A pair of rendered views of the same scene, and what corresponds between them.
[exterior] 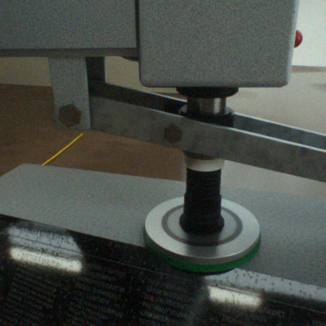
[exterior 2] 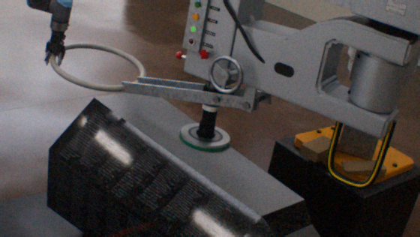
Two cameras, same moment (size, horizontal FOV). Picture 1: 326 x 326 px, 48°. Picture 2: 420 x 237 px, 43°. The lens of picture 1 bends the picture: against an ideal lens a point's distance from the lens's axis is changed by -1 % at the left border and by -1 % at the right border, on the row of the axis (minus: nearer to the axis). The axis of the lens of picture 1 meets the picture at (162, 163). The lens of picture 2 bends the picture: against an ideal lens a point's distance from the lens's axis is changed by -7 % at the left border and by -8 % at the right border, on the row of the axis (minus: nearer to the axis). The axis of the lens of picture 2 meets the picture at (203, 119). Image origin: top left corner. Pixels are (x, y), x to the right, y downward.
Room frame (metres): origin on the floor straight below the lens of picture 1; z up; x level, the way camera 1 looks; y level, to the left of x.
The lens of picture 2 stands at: (2.59, 0.94, 1.90)
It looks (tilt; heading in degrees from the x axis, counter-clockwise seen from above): 24 degrees down; 207
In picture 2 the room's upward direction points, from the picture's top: 11 degrees clockwise
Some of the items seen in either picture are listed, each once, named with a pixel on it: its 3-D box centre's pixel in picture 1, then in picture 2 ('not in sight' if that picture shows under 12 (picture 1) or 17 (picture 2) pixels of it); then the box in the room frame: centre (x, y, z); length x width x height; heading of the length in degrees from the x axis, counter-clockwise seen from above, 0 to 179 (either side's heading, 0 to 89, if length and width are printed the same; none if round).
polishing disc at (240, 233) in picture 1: (201, 225); (205, 135); (0.59, -0.07, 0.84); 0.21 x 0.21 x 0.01
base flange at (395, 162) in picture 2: not in sight; (355, 151); (-0.03, 0.47, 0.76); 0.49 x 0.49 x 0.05; 70
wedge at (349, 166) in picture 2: not in sight; (363, 166); (0.18, 0.57, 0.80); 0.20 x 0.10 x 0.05; 121
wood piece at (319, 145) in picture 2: not in sight; (319, 148); (0.19, 0.33, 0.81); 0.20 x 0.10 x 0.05; 168
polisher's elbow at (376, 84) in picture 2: not in sight; (377, 79); (0.60, 0.59, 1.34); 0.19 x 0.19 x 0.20
